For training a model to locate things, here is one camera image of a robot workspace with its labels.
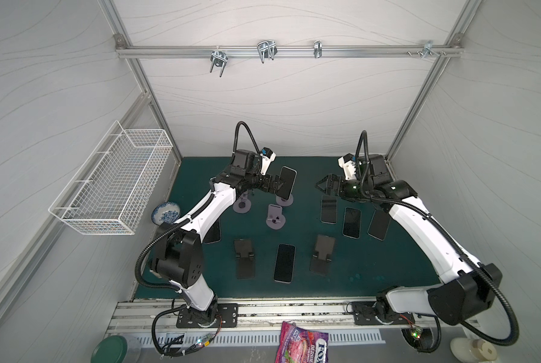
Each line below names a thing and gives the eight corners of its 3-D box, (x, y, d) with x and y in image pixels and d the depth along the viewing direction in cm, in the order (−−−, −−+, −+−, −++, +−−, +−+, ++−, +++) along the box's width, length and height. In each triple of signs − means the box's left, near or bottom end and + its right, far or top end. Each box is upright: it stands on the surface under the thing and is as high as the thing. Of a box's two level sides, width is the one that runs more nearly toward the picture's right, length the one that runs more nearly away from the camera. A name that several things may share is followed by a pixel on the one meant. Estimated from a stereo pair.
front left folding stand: (236, 278, 83) (231, 268, 74) (239, 251, 90) (234, 238, 81) (254, 278, 83) (252, 268, 74) (256, 251, 90) (254, 238, 81)
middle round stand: (267, 229, 96) (266, 217, 88) (267, 216, 100) (266, 204, 92) (284, 229, 96) (285, 217, 88) (284, 216, 100) (284, 204, 92)
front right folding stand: (308, 270, 85) (312, 259, 76) (314, 246, 91) (318, 232, 82) (326, 276, 84) (332, 265, 74) (330, 251, 90) (337, 238, 81)
